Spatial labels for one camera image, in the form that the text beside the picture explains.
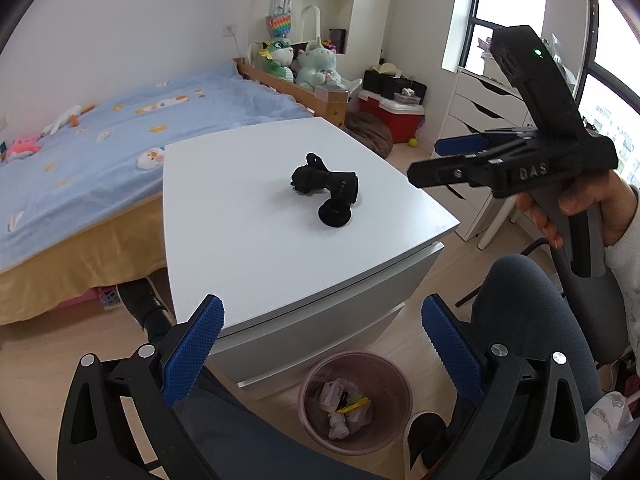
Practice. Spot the person's left black shoe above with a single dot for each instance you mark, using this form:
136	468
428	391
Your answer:
142	302

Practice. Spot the white desk drawer unit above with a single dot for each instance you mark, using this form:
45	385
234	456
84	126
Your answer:
470	105

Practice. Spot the brown beanbag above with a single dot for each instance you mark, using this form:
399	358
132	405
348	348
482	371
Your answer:
370	132

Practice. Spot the green dragon plush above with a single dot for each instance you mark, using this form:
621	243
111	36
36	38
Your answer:
277	60

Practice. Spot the pink plush toy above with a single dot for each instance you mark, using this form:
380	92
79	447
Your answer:
22	147

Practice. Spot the black camera suction mount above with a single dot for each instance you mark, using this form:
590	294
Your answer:
330	185

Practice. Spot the person's right hand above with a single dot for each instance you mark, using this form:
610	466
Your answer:
612	200

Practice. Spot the red cooler box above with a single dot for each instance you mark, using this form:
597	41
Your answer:
390	122

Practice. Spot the teal dinosaur plush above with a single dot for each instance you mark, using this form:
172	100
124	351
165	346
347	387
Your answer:
317	67

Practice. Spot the person's black shoe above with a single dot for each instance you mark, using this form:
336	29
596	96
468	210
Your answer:
142	302
425	440

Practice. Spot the chair base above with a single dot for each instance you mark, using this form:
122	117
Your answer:
530	247

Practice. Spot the white arched lamp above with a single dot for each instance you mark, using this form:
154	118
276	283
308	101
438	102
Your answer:
318	22

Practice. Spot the white patterned garment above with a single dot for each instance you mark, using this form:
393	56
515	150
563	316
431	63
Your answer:
612	425

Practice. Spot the blue printed blanket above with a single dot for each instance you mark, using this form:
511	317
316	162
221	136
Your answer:
125	135

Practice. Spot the dark purple box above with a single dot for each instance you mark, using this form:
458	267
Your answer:
338	41

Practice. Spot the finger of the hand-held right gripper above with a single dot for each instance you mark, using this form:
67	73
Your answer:
457	144
440	172

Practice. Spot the person's right black shoe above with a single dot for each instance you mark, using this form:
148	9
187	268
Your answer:
425	440

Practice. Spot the black bag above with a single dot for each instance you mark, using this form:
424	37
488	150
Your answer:
380	84

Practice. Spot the rainbow bag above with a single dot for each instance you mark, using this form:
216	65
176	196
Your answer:
279	24

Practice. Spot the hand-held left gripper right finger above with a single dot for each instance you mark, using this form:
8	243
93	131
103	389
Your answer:
452	350

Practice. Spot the white wall shelf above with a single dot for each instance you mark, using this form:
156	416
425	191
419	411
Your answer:
365	10

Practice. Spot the person's right forearm white sleeve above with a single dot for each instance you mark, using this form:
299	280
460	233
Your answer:
627	280

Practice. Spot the pink box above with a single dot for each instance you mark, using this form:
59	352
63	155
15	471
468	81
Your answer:
70	302

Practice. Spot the straw hat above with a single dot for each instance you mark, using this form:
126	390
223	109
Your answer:
385	68

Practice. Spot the white label card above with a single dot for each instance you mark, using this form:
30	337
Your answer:
332	391

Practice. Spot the person's right leg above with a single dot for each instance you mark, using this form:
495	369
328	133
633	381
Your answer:
525	310

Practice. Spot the white desk leg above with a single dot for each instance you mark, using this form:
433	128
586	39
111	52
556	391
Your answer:
495	227

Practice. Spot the white drawer cabinet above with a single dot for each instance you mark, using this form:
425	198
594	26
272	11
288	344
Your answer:
280	230

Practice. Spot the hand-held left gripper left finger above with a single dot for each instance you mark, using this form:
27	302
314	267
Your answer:
192	345

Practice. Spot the white goose plush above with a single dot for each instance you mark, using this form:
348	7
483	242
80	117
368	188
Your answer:
65	120

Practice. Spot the wooden bed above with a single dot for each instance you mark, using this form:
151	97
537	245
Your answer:
60	285

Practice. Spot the wall outlet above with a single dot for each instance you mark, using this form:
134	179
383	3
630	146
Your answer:
228	30

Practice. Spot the pink trash bin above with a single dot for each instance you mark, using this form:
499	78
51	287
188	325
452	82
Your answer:
390	390

